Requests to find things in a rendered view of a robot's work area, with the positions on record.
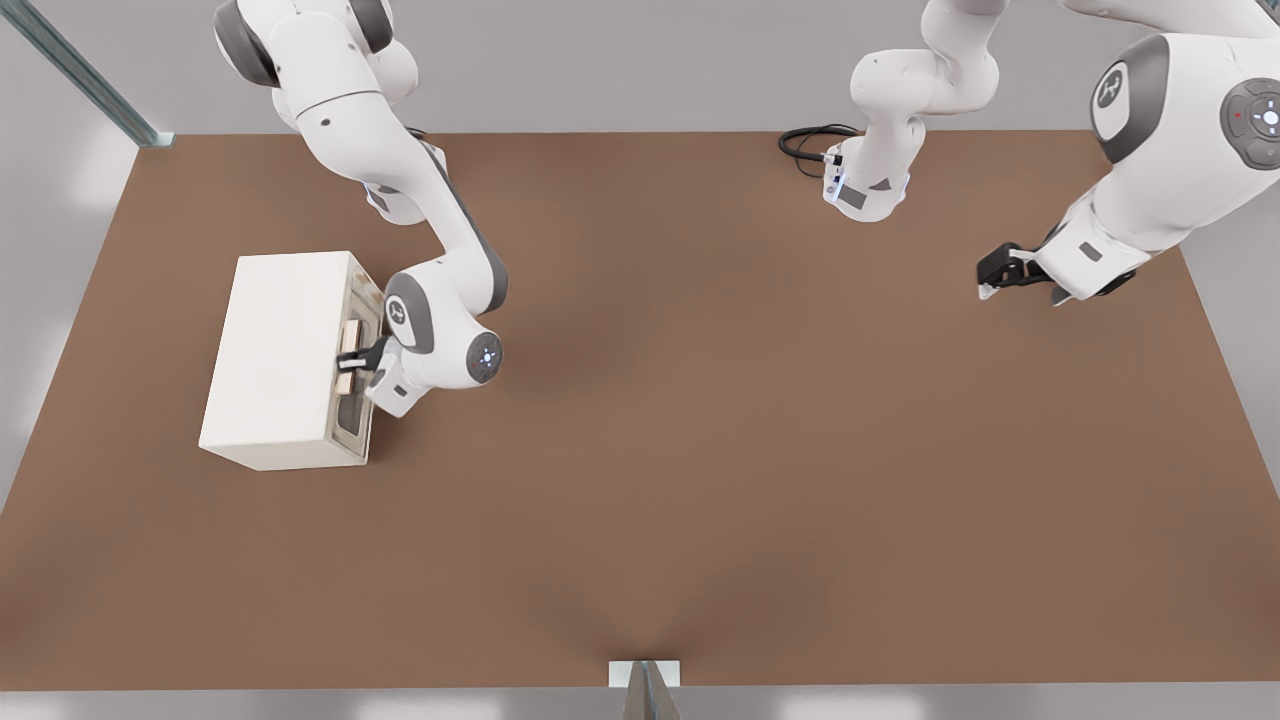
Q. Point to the white oven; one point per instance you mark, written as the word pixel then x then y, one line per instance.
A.
pixel 275 360

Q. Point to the white oven door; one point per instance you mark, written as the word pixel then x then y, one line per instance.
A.
pixel 362 300

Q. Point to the silver frame post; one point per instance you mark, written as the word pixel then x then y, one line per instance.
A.
pixel 90 80
pixel 648 690

